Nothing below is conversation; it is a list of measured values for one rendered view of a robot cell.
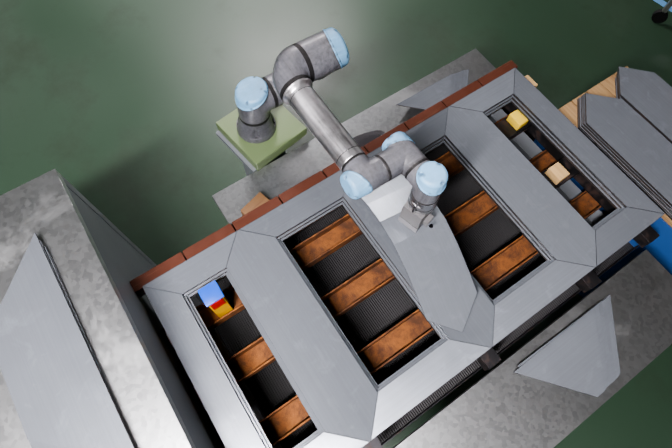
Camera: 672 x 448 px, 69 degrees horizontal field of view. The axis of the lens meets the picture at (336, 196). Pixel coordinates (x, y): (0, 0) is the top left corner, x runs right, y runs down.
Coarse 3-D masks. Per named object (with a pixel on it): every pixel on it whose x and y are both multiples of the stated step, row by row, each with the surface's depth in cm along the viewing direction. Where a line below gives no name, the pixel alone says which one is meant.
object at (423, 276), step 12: (444, 252) 144; (456, 252) 144; (420, 264) 142; (432, 264) 143; (444, 264) 144; (456, 264) 144; (408, 276) 141; (420, 276) 142; (432, 276) 143; (444, 276) 144; (420, 288) 142
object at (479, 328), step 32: (512, 96) 185; (544, 128) 179; (576, 160) 174; (608, 192) 168; (288, 256) 156; (384, 256) 157; (544, 256) 159; (192, 288) 151; (480, 288) 152; (512, 288) 154; (256, 320) 148; (480, 320) 148; (352, 352) 144; (384, 384) 141
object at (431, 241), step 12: (432, 228) 144; (444, 228) 145; (408, 240) 142; (420, 240) 143; (432, 240) 143; (444, 240) 144; (408, 252) 142; (420, 252) 142; (432, 252) 143; (408, 264) 141
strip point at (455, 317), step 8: (472, 296) 146; (456, 304) 145; (464, 304) 146; (472, 304) 146; (440, 312) 144; (448, 312) 145; (456, 312) 145; (464, 312) 146; (432, 320) 143; (440, 320) 144; (448, 320) 145; (456, 320) 145; (464, 320) 146; (456, 328) 146
